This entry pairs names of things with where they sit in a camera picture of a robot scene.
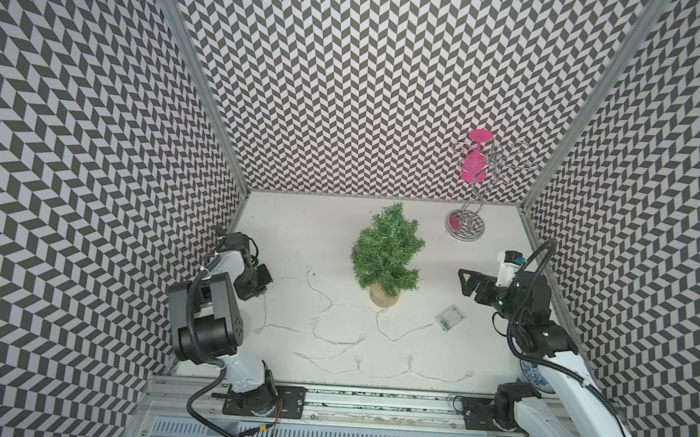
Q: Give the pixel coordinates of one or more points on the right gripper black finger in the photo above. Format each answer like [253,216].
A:
[469,276]
[469,288]

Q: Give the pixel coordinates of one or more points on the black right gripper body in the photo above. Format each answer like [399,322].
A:
[491,295]

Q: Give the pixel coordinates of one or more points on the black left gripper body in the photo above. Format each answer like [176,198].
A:
[252,281]

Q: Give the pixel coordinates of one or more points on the small green christmas tree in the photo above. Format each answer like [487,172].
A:
[382,254]

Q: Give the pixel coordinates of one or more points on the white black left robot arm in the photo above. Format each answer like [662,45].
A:
[207,326]

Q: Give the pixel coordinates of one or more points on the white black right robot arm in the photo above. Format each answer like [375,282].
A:
[535,338]

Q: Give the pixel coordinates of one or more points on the clear battery box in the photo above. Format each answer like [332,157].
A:
[449,318]

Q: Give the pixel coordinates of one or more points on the blue white patterned plate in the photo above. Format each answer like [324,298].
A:
[534,377]

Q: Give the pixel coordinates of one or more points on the pink wine glass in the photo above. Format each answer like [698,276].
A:
[474,166]

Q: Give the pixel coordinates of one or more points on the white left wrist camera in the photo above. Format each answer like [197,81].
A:
[240,242]

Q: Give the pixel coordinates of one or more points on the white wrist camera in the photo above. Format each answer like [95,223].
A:
[240,242]
[510,263]

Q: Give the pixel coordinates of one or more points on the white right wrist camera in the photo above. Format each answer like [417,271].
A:
[510,263]

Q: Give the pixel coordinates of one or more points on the aluminium front rail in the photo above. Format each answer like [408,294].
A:
[354,406]

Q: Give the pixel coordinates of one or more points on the aluminium corner post right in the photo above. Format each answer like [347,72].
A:
[648,17]

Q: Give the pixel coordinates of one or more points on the aluminium corner post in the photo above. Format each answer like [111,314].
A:
[648,17]
[178,27]

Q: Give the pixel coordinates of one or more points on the aluminium corner post left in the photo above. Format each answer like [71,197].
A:
[178,27]

